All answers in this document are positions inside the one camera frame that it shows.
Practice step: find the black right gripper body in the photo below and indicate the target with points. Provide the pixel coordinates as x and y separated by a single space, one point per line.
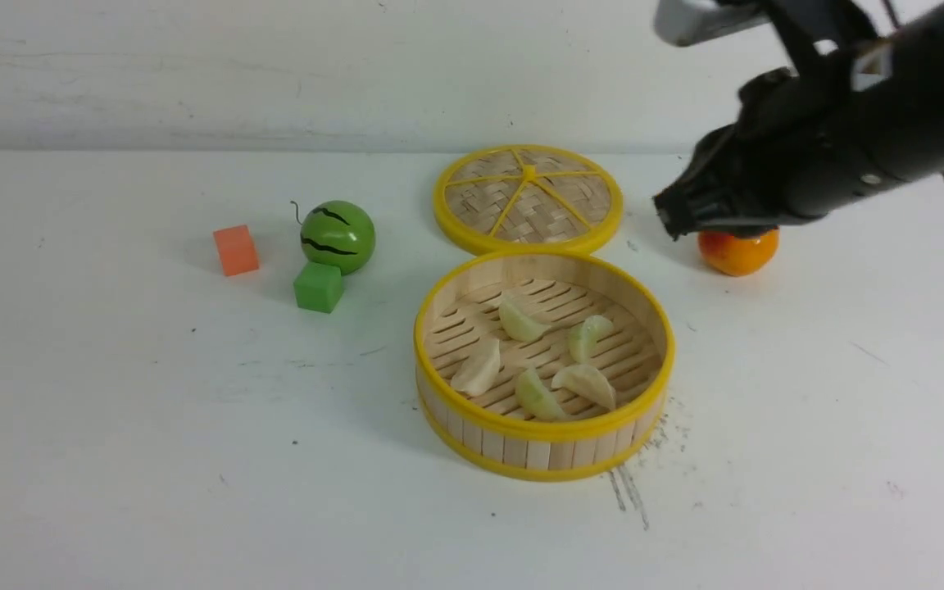
772 166

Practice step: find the white pleated dumpling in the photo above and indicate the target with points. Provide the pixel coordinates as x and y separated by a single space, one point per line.
587 382

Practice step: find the pale green dumpling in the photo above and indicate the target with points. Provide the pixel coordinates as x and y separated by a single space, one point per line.
518 324

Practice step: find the green translucent dumpling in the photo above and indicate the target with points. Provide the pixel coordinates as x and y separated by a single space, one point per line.
537 399

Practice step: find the white dumpling front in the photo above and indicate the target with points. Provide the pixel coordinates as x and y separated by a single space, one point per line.
479 370

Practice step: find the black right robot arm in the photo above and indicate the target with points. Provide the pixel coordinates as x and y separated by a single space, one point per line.
855 115

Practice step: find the woven bamboo steamer lid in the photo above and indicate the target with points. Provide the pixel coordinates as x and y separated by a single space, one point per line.
512 198

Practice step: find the bamboo steamer tray yellow rim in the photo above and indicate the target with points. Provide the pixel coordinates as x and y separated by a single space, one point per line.
560 289

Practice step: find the orange toy pear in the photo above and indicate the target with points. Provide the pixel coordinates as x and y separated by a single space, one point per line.
737 257

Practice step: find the green toy watermelon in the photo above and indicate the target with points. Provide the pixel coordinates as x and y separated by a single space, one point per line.
336 233

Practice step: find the green foam cube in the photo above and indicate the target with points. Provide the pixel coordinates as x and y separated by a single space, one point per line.
318 287

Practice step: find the orange foam cube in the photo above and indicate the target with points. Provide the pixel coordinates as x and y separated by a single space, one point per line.
237 250

